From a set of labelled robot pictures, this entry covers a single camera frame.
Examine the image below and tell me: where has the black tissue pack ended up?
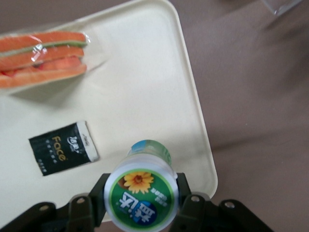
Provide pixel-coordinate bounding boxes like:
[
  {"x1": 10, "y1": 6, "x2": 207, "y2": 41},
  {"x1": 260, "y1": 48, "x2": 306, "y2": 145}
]
[{"x1": 28, "y1": 120, "x2": 100, "y2": 176}]

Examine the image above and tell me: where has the wrapped triangle sandwich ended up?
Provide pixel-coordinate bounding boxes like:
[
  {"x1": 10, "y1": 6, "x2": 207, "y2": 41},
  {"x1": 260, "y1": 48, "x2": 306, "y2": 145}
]
[{"x1": 0, "y1": 30, "x2": 108, "y2": 96}]

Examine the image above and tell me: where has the green gum bottle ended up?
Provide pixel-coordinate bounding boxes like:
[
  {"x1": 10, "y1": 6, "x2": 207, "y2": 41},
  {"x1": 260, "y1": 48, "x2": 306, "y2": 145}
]
[{"x1": 103, "y1": 139, "x2": 180, "y2": 230}]

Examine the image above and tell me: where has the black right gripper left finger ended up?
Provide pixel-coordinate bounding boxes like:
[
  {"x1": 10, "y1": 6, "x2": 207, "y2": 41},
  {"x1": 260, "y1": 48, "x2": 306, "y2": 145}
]
[{"x1": 0, "y1": 173, "x2": 111, "y2": 232}]

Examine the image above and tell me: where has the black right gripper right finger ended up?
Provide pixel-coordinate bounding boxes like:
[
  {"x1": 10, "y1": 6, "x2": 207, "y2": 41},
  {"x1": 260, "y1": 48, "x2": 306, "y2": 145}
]
[{"x1": 169, "y1": 173, "x2": 273, "y2": 232}]

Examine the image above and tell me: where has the cream plastic tray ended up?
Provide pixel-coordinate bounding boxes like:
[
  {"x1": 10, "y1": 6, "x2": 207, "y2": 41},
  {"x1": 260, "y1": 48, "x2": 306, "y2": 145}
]
[{"x1": 0, "y1": 0, "x2": 219, "y2": 224}]

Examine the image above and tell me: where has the clear acrylic tiered stand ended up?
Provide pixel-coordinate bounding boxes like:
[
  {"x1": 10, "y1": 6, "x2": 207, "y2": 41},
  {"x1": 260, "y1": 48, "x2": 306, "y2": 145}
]
[{"x1": 260, "y1": 0, "x2": 305, "y2": 16}]

